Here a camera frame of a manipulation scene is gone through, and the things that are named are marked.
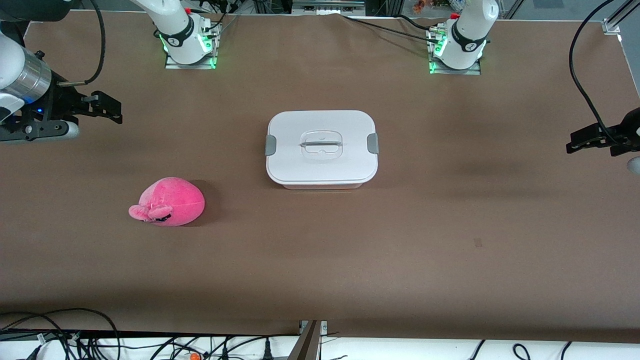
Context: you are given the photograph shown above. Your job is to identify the brown table mat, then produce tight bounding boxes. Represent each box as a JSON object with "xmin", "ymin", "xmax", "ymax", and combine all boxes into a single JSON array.
[{"xmin": 0, "ymin": 11, "xmax": 640, "ymax": 343}]

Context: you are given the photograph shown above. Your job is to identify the aluminium frame corner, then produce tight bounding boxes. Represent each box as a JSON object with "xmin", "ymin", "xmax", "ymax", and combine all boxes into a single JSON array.
[{"xmin": 602, "ymin": 0, "xmax": 640, "ymax": 36}]

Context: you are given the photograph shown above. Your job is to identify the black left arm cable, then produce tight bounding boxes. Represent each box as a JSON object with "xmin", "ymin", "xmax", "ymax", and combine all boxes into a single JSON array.
[{"xmin": 569, "ymin": 0, "xmax": 621, "ymax": 143}]

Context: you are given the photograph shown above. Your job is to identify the white box lid grey clips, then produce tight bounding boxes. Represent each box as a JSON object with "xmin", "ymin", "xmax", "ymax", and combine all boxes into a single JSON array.
[{"xmin": 265, "ymin": 110, "xmax": 379, "ymax": 184}]

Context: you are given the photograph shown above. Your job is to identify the aluminium profile post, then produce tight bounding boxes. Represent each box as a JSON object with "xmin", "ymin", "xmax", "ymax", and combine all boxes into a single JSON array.
[{"xmin": 287, "ymin": 320, "xmax": 328, "ymax": 360}]

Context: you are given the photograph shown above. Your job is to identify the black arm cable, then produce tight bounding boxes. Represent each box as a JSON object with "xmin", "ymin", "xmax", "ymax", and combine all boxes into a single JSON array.
[
  {"xmin": 569, "ymin": 0, "xmax": 621, "ymax": 143},
  {"xmin": 57, "ymin": 0, "xmax": 107, "ymax": 87}
]

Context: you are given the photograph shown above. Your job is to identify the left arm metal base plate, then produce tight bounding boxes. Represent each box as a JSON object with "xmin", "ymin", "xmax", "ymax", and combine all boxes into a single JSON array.
[{"xmin": 427, "ymin": 25, "xmax": 482, "ymax": 76}]

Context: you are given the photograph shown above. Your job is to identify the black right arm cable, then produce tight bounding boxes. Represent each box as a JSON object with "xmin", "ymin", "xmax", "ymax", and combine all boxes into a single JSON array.
[{"xmin": 57, "ymin": 0, "xmax": 107, "ymax": 87}]

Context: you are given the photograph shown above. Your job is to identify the aluminium rail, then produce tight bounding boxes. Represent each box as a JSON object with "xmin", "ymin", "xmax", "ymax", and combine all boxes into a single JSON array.
[{"xmin": 292, "ymin": 0, "xmax": 366, "ymax": 16}]

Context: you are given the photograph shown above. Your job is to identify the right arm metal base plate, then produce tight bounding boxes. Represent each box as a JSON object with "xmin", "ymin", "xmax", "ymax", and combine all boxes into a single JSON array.
[{"xmin": 165, "ymin": 22, "xmax": 218, "ymax": 71}]

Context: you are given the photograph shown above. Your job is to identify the pink plush toy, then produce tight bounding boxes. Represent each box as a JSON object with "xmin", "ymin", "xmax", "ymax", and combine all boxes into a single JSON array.
[{"xmin": 128, "ymin": 177, "xmax": 206, "ymax": 227}]

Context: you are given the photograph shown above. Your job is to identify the black cable on table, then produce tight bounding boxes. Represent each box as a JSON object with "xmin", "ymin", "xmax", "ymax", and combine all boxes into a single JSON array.
[{"xmin": 342, "ymin": 14, "xmax": 443, "ymax": 46}]

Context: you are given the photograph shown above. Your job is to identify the black looped cable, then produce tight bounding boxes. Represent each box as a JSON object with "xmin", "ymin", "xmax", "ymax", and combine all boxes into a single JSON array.
[{"xmin": 0, "ymin": 307, "xmax": 122, "ymax": 360}]

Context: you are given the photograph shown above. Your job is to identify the pink plastic box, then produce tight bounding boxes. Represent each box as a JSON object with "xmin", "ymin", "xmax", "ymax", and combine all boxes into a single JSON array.
[{"xmin": 279, "ymin": 180, "xmax": 367, "ymax": 191}]

